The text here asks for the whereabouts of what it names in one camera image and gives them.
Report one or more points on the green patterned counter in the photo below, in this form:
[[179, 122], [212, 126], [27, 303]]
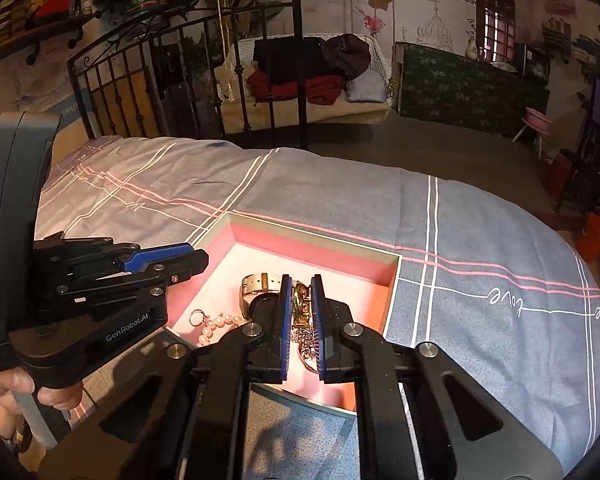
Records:
[[460, 90]]

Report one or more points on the grey plaid blanket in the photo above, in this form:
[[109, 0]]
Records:
[[480, 310]]

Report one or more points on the small white vase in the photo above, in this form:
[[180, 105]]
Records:
[[471, 47]]

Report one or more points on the person's left hand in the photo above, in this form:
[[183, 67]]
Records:
[[57, 397]]

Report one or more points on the black garment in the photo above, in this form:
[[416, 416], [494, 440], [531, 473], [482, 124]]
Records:
[[285, 62]]

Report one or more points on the red telephone booth decoration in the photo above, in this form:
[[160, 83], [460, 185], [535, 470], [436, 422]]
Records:
[[495, 15]]

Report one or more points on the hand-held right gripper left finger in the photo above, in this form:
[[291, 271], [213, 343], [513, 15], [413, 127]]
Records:
[[284, 330]]

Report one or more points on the dark brown jacket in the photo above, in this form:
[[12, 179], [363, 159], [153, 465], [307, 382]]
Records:
[[347, 55]]

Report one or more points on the red garment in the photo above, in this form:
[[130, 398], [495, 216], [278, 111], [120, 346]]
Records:
[[295, 89]]

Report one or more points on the black metal rack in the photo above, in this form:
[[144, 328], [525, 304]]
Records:
[[587, 160]]

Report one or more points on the black metal bed frame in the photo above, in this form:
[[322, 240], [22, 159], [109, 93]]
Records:
[[130, 80]]

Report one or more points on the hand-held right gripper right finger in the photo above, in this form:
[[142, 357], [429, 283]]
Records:
[[321, 330]]

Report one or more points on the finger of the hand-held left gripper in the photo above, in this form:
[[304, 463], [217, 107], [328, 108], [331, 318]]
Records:
[[185, 265], [155, 255]]

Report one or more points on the red box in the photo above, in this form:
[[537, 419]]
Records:
[[52, 6]]

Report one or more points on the black cabinet box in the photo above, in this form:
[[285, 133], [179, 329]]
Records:
[[532, 62]]

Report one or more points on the box with pink lining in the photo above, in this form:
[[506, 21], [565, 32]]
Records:
[[340, 270]]

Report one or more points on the pink stool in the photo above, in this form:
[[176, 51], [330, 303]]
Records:
[[537, 119]]

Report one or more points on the dark wall shelf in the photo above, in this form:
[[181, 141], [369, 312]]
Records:
[[40, 30]]

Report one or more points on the light blue cloth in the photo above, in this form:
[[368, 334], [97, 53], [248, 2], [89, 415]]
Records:
[[365, 87]]

